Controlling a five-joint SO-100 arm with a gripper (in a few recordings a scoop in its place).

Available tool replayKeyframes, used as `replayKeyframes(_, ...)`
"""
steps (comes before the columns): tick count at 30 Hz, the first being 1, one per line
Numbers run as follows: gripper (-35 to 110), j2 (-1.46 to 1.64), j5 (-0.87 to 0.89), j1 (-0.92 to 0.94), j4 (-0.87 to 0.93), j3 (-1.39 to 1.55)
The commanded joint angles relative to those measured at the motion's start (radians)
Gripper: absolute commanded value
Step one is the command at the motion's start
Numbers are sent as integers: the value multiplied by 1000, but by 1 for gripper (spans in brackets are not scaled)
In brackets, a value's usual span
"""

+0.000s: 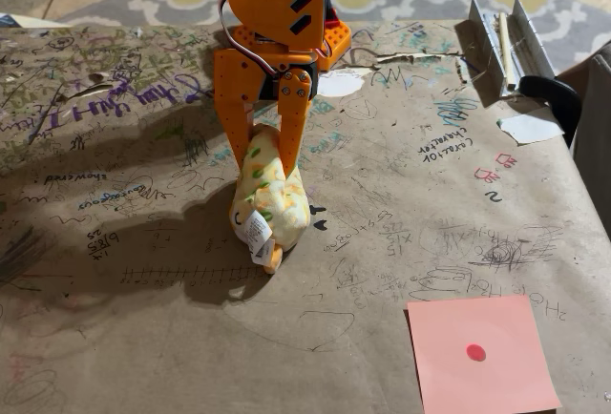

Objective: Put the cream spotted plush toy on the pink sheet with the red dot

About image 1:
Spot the orange robot base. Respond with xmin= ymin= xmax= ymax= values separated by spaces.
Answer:
xmin=232 ymin=17 xmax=352 ymax=72

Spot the white oval paper patch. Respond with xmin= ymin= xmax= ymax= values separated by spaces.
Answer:
xmin=315 ymin=68 xmax=367 ymax=98

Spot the white paper scrap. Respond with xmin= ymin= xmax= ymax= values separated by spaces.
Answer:
xmin=495 ymin=107 xmax=565 ymax=145

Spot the scribbled brown paper cover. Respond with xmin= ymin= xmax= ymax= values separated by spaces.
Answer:
xmin=0 ymin=20 xmax=611 ymax=414

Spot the aluminium channel profile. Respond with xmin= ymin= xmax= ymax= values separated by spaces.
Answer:
xmin=467 ymin=0 xmax=558 ymax=100

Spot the servo cable bundle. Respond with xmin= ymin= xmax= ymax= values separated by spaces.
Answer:
xmin=218 ymin=0 xmax=287 ymax=77

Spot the grey upholstered chair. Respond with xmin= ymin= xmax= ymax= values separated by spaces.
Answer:
xmin=556 ymin=41 xmax=611 ymax=243

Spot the black curved handle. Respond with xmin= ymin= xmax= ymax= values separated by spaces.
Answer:
xmin=517 ymin=74 xmax=582 ymax=148

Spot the pink sticky note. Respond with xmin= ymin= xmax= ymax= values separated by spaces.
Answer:
xmin=406 ymin=294 xmax=563 ymax=414

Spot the cat plush toy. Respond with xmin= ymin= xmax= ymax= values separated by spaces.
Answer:
xmin=228 ymin=122 xmax=311 ymax=276

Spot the white paper sheet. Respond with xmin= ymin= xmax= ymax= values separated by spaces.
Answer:
xmin=0 ymin=11 xmax=73 ymax=30

